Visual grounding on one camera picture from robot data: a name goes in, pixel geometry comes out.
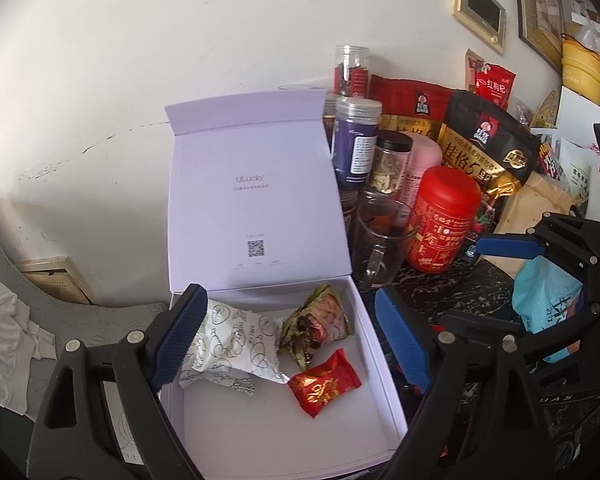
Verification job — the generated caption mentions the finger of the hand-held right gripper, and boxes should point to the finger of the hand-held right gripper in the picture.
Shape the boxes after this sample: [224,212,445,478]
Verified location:
[475,212,600,281]
[437,302,600,341]

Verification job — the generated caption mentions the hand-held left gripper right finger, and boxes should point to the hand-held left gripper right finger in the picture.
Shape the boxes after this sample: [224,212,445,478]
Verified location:
[374,287,556,480]

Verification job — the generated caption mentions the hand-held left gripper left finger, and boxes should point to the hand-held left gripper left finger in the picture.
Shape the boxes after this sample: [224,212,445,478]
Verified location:
[27,283,208,480]

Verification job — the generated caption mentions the white patterned snack packet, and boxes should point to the white patterned snack packet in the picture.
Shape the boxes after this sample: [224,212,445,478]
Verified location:
[178,360,259,397]
[192,297,291,385]

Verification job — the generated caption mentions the green gold snack packet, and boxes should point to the green gold snack packet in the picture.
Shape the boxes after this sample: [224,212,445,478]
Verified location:
[279,284,355,371]

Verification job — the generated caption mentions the red candy packet gold print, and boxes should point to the red candy packet gold print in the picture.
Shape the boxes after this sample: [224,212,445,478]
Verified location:
[287,349,362,418]

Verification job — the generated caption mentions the lavender gift box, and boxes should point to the lavender gift box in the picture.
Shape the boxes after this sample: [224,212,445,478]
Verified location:
[159,89,408,478]

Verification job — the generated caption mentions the dark red berry pouch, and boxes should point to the dark red berry pouch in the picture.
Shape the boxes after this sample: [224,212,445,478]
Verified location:
[460,200,503,263]

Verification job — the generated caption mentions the kraft paper envelope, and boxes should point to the kraft paper envelope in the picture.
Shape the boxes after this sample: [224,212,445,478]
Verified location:
[492,172,581,281]

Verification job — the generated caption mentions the red canister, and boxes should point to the red canister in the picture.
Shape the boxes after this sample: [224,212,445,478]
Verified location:
[405,165,482,275]

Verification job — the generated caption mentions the white green printed packet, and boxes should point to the white green printed packet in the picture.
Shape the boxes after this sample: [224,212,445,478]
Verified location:
[560,137,596,206]

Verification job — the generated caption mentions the black red snack packet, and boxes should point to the black red snack packet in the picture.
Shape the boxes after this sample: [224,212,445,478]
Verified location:
[537,140,566,181]

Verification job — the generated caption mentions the glass mug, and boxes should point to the glass mug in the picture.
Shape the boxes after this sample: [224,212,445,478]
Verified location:
[352,199,421,288]

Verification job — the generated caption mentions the black gold oat pouch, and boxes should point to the black gold oat pouch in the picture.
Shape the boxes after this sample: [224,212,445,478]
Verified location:
[437,89,541,201]

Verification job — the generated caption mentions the pink container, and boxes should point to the pink container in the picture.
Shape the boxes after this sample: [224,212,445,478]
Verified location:
[404,140,443,211]

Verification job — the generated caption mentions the white paper bag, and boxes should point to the white paper bag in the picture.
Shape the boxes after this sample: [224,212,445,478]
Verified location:
[555,85,600,136]

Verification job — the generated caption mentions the jar of pale slices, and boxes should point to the jar of pale slices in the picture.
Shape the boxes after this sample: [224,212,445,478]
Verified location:
[372,130,413,197]

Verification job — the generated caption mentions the beige vented cover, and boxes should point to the beige vented cover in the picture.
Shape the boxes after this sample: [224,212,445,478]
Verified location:
[20,255,93,306]

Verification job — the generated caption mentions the clear jar orange contents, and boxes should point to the clear jar orange contents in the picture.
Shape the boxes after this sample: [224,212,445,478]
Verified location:
[340,187,368,241]

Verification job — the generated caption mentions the round woven mat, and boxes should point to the round woven mat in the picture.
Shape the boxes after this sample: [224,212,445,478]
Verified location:
[530,89,561,131]

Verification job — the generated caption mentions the red goji berry packet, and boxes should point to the red goji berry packet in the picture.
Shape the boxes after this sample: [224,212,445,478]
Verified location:
[464,49,517,111]

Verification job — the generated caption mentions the yellow pot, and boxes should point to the yellow pot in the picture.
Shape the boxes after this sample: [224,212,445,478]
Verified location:
[561,40,600,106]

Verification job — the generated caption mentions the light grey garment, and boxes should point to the light grey garment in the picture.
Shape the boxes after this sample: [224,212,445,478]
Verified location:
[0,265,58,416]

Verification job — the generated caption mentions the red oat pouch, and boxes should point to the red oat pouch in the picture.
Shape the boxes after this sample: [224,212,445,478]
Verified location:
[369,74,456,143]

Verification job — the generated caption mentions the purple jar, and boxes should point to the purple jar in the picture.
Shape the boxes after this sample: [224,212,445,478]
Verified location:
[331,96,383,191]

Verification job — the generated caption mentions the clear plastic bag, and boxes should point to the clear plastic bag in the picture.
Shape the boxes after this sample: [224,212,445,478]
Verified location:
[575,15,600,56]

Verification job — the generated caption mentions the tall jar red contents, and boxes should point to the tall jar red contents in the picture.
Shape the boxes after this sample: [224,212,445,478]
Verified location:
[334,45,371,98]

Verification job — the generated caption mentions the blue plastic drawstring bag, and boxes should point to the blue plastic drawstring bag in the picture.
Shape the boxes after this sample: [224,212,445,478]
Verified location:
[511,257,583,363]

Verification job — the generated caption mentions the framed wall picture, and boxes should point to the framed wall picture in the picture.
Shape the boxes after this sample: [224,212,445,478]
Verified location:
[511,0,573,71]

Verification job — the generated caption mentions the wall intercom panel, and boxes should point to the wall intercom panel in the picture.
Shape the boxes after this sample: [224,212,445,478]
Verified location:
[452,0,508,55]

